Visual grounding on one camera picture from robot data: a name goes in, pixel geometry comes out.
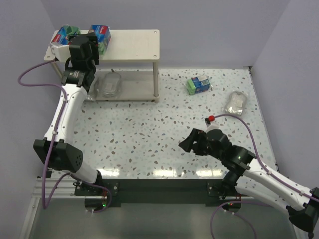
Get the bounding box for green sponge pack barcode label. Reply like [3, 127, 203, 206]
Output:
[186, 75, 211, 95]

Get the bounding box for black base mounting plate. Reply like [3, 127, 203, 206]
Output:
[73, 179, 239, 209]

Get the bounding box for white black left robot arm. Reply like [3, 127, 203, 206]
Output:
[33, 32, 99, 184]

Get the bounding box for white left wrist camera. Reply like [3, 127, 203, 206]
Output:
[49, 42, 71, 62]

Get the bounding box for beige two-tier wooden shelf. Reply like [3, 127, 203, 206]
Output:
[44, 29, 160, 102]

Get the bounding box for green sponge pack blue label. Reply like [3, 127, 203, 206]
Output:
[88, 24, 111, 55]

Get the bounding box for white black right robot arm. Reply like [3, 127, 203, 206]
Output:
[179, 128, 319, 234]

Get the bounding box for green sponge pack red logo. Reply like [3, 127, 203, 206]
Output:
[51, 24, 81, 45]

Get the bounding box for silver sponge pack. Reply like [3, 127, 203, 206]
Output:
[85, 74, 99, 102]
[223, 91, 248, 116]
[97, 72, 122, 98]

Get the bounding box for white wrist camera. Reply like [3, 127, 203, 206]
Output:
[205, 121, 220, 133]
[49, 42, 71, 62]

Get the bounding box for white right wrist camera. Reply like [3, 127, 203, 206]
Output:
[205, 121, 220, 133]

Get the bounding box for aluminium frame rail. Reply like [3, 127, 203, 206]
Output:
[32, 176, 75, 199]

